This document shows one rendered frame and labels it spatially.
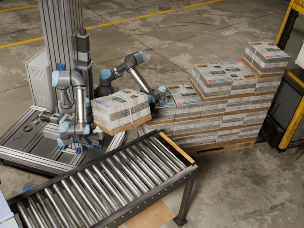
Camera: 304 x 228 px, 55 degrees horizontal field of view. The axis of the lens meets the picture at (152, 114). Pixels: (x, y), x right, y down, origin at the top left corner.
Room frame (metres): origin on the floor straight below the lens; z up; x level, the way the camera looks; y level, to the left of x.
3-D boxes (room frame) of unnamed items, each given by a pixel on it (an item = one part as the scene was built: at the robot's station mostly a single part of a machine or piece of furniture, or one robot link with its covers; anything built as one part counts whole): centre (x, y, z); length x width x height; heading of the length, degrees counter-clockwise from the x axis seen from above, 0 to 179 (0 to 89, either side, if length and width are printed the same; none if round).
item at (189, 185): (1.61, -0.38, 0.34); 0.06 x 0.06 x 0.68; 42
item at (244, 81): (2.79, -0.86, 0.95); 0.38 x 0.29 x 0.23; 20
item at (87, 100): (2.03, 0.61, 0.98); 0.13 x 0.12 x 0.14; 104
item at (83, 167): (1.56, 0.43, 0.74); 1.34 x 0.05 x 0.12; 132
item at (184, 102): (2.65, -0.45, 0.42); 1.17 x 0.39 x 0.83; 110
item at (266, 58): (2.89, -1.14, 0.65); 0.39 x 0.30 x 1.29; 20
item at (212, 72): (2.70, -0.59, 1.06); 0.37 x 0.29 x 0.01; 20
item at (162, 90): (2.20, -0.06, 1.08); 0.11 x 0.08 x 0.11; 140
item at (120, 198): (1.37, 0.26, 0.77); 0.47 x 0.05 x 0.05; 42
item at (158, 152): (1.72, -0.12, 0.77); 0.47 x 0.05 x 0.05; 42
